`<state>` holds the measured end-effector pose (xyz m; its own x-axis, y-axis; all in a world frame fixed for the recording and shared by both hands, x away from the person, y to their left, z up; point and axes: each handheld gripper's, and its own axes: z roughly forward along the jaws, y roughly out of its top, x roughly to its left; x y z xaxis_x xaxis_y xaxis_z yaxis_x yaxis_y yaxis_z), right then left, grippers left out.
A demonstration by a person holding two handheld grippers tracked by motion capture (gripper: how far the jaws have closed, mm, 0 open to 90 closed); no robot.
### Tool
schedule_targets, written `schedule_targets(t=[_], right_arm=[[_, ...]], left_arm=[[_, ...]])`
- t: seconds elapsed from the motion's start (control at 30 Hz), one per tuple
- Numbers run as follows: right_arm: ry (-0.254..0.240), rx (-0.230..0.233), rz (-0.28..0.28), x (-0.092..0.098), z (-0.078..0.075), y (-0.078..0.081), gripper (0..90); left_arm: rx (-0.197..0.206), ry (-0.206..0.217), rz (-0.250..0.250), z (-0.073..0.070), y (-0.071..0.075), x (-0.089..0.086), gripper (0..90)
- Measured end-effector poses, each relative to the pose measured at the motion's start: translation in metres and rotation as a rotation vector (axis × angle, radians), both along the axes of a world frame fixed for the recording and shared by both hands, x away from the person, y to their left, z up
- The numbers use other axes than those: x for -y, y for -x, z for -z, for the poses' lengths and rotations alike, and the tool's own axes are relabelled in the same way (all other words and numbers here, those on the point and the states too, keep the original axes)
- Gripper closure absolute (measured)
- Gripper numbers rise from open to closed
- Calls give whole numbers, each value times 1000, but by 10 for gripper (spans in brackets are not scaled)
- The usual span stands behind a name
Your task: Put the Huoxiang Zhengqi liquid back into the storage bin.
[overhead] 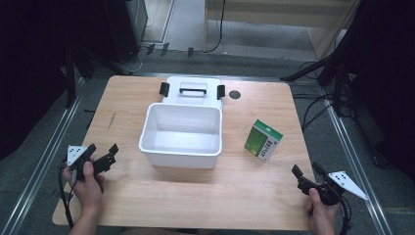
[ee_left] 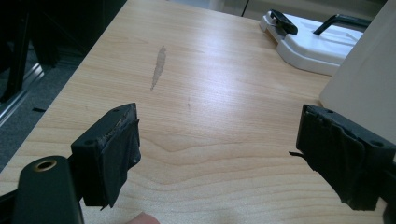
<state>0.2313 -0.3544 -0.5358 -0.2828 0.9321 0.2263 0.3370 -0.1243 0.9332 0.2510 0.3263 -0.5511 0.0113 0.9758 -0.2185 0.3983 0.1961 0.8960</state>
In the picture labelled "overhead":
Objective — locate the white storage box with lid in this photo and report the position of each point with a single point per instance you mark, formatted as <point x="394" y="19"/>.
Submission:
<point x="182" y="137"/>

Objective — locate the light wooden furniture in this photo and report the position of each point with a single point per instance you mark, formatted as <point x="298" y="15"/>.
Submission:
<point x="270" y="16"/>

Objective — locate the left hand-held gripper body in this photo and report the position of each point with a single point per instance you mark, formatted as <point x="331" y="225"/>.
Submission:
<point x="74" y="154"/>

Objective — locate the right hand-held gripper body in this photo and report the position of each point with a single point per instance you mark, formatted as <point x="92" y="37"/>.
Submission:
<point x="329" y="191"/>

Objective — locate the metal floor rail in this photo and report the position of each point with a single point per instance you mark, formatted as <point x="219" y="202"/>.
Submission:
<point x="42" y="156"/>
<point x="355" y="156"/>

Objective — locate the person's right hand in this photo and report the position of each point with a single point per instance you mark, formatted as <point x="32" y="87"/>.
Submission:
<point x="321" y="213"/>

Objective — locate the dark round table grommet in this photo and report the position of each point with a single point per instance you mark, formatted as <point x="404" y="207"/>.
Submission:
<point x="234" y="94"/>

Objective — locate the dark curtain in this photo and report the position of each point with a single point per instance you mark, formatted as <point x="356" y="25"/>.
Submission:
<point x="385" y="75"/>
<point x="29" y="65"/>

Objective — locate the person's left hand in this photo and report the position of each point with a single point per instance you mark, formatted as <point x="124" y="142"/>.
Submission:
<point x="85" y="191"/>

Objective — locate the black stand legs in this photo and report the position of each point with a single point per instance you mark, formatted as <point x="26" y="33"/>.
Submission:
<point x="321" y="70"/>
<point x="73" y="70"/>

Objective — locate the black cabinet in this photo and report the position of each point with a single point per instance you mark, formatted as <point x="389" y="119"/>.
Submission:
<point x="125" y="29"/>

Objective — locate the green and white packet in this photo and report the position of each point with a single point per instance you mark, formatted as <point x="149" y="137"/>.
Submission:
<point x="262" y="143"/>

